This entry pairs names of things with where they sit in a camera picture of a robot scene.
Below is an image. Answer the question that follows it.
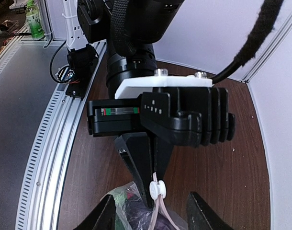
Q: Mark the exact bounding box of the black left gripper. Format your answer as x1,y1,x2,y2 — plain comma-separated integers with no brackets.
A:
105,42,157,101

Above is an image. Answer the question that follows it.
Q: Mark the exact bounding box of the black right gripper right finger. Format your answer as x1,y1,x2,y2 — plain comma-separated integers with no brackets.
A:
187,192,233,230

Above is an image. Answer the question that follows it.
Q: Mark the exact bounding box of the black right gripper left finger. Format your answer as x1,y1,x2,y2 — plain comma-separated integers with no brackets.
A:
74,195,116,230

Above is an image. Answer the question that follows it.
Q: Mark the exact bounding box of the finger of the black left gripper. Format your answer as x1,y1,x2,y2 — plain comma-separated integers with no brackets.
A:
154,138,173,179
114,133,154,208

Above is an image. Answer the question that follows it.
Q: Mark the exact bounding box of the clear zip top bag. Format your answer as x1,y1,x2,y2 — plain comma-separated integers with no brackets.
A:
107,172,188,230

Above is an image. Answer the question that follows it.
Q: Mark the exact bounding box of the purple toy eggplant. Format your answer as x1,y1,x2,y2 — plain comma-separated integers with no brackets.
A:
125,202,174,230

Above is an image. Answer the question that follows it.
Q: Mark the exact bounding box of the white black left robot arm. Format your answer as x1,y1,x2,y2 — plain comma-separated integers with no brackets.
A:
67,0,182,207

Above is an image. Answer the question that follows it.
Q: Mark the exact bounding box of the left round circuit board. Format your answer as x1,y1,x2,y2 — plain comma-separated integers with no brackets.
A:
55,66,75,83

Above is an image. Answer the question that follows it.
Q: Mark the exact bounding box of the green plastic drink bottle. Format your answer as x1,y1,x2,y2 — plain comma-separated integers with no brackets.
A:
25,0,45,40

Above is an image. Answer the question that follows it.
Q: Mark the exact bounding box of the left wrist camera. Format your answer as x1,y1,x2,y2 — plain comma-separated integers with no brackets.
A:
87,69,236,148

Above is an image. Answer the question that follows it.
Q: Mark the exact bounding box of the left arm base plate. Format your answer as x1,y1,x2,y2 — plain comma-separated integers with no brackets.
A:
65,57,99,99

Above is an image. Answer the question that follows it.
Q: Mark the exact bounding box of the front aluminium rail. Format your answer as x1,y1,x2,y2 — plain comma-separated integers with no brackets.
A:
0,39,107,230

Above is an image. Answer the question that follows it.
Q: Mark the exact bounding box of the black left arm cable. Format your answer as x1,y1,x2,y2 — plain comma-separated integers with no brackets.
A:
212,0,286,84

